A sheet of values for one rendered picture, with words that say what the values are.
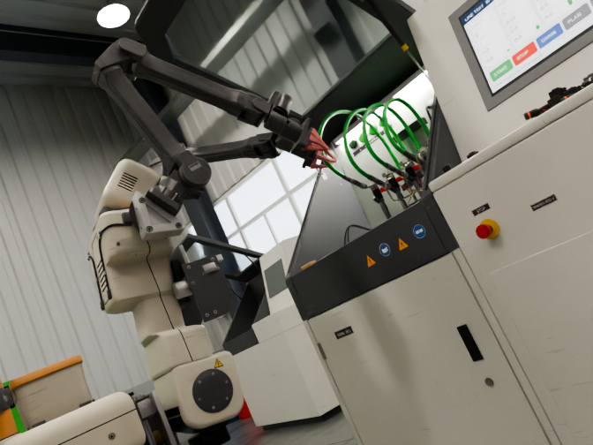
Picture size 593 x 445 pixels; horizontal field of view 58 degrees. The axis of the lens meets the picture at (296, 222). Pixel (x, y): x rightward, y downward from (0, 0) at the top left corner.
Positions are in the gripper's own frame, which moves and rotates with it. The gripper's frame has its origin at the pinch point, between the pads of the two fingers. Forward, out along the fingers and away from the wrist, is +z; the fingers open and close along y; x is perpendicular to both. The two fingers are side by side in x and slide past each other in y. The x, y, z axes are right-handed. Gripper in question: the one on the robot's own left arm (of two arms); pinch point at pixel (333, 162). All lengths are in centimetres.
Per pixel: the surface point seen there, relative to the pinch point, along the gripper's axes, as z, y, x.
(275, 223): 25, 487, -336
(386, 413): 45, 31, 63
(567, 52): 39, -64, -5
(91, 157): -297, 623, -417
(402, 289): 30.3, -3.1, 39.5
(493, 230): 38, -36, 36
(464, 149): 32.3, -28.4, 1.6
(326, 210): 9.3, 36.5, -10.8
